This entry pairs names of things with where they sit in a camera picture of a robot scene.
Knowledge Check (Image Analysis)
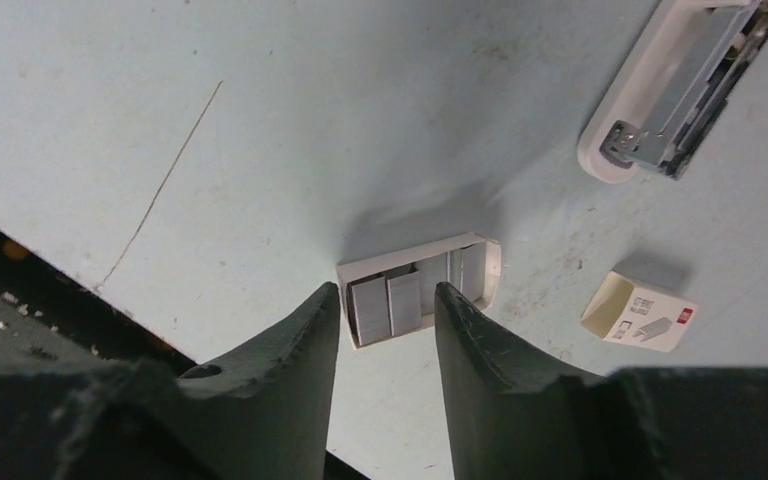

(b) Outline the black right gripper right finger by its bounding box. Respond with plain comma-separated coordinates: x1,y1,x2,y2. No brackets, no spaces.
434,283,656,479

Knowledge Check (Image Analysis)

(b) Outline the white stapler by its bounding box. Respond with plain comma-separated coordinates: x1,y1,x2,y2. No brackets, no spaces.
577,1,768,184

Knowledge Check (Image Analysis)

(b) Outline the grey staple strip block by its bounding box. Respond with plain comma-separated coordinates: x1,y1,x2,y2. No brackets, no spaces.
336,233,502,349

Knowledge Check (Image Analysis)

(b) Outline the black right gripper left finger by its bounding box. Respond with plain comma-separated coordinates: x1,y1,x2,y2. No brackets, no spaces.
59,282,340,479

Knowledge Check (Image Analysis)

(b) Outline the white staple box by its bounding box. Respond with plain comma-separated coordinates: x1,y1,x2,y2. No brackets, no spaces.
581,271,699,353

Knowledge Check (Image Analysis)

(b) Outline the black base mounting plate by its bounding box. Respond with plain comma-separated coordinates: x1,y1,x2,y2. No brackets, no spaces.
0,232,358,479

